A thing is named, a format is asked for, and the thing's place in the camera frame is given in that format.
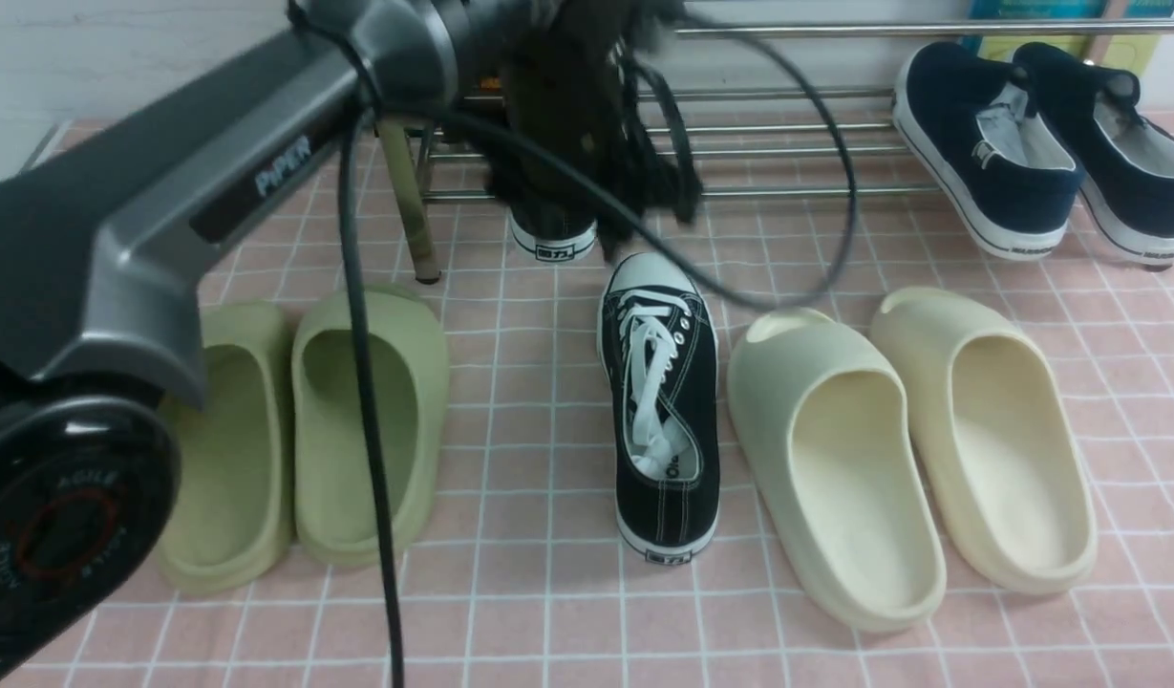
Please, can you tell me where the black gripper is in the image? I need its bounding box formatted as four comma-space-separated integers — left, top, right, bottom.
492, 1, 703, 224

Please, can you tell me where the black canvas sneaker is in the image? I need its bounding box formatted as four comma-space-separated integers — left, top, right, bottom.
506, 198, 598, 263
596, 252, 720, 567

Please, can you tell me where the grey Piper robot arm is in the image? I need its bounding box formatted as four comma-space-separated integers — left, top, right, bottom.
0, 1, 684, 682

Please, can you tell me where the metal shoe rack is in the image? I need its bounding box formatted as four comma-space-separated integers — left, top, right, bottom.
375, 14, 1174, 286

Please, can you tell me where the left navy slip-on shoe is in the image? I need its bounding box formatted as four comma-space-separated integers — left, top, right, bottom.
892, 42, 1085, 261

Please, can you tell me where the navy slip-on shoe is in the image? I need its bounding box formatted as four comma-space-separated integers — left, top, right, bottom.
892, 42, 1085, 261
1012, 42, 1174, 267

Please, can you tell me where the right navy slip-on shoe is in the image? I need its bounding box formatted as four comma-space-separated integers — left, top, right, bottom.
1012, 42, 1174, 267

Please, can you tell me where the left cream foam slide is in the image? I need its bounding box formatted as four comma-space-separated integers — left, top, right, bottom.
726, 309, 947, 634

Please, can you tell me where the cream foam slide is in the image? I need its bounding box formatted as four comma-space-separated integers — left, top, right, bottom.
726, 309, 947, 634
869, 286, 1099, 595

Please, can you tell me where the right green foam slide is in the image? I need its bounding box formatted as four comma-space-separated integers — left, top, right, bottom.
290, 284, 450, 567

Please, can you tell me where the green foam slide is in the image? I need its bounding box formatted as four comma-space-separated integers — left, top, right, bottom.
290, 284, 450, 567
155, 301, 294, 596

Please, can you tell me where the right cream foam slide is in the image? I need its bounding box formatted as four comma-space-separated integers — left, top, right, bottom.
869, 286, 1099, 595

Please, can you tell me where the left green foam slide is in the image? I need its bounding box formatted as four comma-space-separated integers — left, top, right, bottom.
155, 301, 294, 596

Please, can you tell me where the teal yellow book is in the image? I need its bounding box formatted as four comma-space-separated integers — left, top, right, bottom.
959, 1, 1174, 75

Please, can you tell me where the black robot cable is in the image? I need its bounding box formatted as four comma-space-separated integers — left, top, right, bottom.
336, 0, 859, 688

